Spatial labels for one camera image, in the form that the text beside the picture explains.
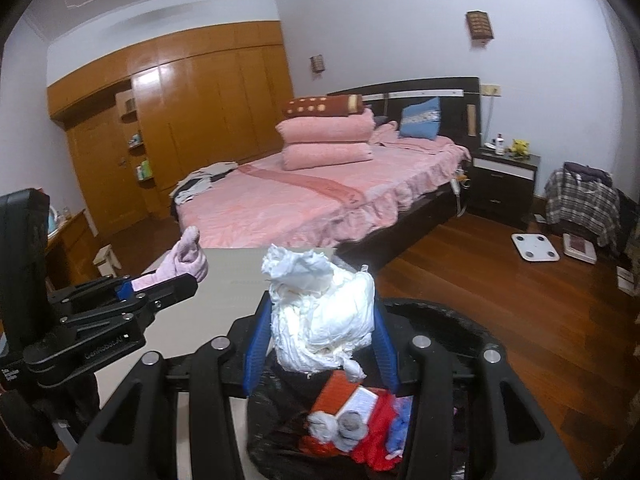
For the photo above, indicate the small wooden wall lamp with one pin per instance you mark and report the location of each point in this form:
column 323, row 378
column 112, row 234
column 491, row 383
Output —
column 317, row 64

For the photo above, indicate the dark nightstand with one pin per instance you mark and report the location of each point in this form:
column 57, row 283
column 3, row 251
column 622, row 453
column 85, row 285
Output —
column 502, row 190

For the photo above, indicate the folded pink blanket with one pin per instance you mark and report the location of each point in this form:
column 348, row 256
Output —
column 325, row 130
column 327, row 156

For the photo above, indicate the bin with black bag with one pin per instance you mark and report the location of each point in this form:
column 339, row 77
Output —
column 465, row 325

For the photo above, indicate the pink sock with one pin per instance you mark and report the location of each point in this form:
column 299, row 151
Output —
column 185, row 260

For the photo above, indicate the wall socket panel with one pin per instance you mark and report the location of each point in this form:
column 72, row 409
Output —
column 490, row 90

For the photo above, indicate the orange box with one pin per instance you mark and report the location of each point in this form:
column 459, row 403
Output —
column 340, row 392

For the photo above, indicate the blue cushion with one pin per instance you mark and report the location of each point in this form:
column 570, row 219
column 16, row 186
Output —
column 421, row 119

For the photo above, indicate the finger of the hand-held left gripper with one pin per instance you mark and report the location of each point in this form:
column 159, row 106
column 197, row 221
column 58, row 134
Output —
column 160, row 295
column 95, row 295

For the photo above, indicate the bed with pink bedspread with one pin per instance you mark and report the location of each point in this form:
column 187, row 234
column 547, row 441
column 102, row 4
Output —
column 300, row 200

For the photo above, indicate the brown dotted bolster pillow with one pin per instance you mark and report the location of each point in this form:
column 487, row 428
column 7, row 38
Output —
column 320, row 105

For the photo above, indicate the wooden side desk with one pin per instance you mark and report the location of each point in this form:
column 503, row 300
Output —
column 75, row 250

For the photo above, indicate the yellow plush toy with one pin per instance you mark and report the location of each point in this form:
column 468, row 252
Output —
column 520, row 148

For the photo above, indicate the green bottle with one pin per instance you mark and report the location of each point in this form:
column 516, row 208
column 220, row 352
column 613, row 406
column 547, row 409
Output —
column 144, row 170

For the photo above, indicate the person's left hand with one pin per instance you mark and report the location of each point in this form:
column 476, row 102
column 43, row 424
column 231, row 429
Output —
column 30, row 417

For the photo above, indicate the grey sock pair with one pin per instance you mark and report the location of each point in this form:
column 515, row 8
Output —
column 340, row 427

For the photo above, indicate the white bottle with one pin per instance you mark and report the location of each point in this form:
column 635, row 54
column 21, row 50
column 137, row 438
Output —
column 499, row 145

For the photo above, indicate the pile of grey clothes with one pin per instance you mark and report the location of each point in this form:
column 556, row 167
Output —
column 202, row 182

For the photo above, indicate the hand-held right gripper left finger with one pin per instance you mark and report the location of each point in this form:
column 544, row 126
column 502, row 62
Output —
column 256, row 345

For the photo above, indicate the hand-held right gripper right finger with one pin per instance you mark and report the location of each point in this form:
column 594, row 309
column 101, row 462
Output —
column 387, row 355

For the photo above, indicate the red cloth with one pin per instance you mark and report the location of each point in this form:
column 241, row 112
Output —
column 372, row 437

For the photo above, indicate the white framed tray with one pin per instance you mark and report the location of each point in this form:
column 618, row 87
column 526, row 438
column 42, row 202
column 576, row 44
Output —
column 580, row 248

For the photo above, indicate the large wooden wall lamp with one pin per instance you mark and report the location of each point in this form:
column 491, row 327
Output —
column 480, row 25

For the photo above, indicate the white paper sheet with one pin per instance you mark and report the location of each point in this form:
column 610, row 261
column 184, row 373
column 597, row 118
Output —
column 628, row 280

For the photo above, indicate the white paper wad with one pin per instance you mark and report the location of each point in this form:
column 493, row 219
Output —
column 320, row 305

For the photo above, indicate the blue crumpled cloth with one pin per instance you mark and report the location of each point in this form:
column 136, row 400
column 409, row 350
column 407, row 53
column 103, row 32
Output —
column 400, row 427

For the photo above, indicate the small white stool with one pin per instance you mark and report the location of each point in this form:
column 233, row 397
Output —
column 106, row 260

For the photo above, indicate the chair with plaid clothes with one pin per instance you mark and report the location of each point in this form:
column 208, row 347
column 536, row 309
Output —
column 582, row 200

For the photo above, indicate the wooden wardrobe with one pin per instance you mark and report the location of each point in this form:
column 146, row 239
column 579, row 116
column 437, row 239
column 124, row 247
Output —
column 200, row 110

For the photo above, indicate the rumpled pink sheet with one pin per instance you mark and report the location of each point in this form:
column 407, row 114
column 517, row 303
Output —
column 395, row 137

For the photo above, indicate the white bathroom scale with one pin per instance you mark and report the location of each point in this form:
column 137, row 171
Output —
column 535, row 246

